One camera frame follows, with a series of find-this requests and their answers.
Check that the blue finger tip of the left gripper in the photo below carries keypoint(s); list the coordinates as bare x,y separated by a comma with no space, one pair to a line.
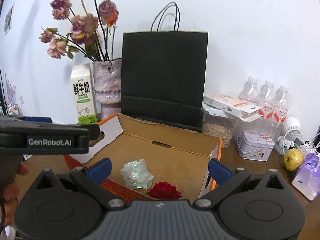
38,119

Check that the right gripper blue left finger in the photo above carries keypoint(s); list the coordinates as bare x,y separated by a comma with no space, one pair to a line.
99,171

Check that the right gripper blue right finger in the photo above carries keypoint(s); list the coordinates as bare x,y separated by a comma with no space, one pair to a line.
225,175

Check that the iridescent white plastic bag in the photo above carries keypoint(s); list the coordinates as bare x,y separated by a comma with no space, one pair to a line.
136,175

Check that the red rose gift bow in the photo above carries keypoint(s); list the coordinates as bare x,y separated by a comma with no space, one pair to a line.
165,191

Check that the person's left hand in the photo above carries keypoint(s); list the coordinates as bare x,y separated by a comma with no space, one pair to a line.
12,192

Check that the red orange cardboard box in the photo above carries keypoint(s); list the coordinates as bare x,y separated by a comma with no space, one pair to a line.
178,156

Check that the clear seed container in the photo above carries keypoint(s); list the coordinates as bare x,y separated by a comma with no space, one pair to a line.
218,123

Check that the white green milk carton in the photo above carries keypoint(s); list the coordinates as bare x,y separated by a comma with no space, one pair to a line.
81,79

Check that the white pink flat carton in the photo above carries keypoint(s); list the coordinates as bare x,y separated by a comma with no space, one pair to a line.
236,107

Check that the yellow green apple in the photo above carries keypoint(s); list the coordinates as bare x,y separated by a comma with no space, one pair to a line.
293,159

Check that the purple textured ceramic vase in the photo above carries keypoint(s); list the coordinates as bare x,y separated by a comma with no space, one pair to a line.
107,86

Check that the white small desk fan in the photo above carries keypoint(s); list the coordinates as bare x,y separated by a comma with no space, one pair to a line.
289,133

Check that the purple tissue packet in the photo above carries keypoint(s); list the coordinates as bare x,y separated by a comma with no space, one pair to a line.
306,180

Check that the left clear water bottle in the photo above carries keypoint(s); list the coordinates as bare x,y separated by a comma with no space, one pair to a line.
250,91

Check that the clear water bottle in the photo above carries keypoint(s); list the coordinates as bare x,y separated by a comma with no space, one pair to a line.
265,100
281,104
250,91

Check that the right clear water bottle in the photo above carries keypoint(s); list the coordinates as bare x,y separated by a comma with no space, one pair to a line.
281,104

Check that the middle clear water bottle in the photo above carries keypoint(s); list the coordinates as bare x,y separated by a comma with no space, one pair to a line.
265,100

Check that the dried pink rose bouquet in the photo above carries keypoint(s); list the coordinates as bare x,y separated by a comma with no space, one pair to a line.
93,26

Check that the black paper shopping bag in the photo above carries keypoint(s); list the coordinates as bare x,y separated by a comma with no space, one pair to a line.
163,74

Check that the wall poster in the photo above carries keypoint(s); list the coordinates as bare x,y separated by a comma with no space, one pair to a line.
8,20

